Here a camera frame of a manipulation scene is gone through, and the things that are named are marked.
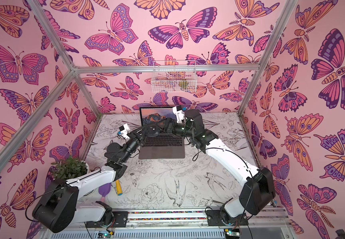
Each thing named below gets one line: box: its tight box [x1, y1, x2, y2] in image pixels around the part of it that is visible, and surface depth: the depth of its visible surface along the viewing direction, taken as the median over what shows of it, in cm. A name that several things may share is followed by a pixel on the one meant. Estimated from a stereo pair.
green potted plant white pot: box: [50, 157, 90, 181], surface depth 75 cm
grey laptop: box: [138, 106, 185, 160], surface depth 102 cm
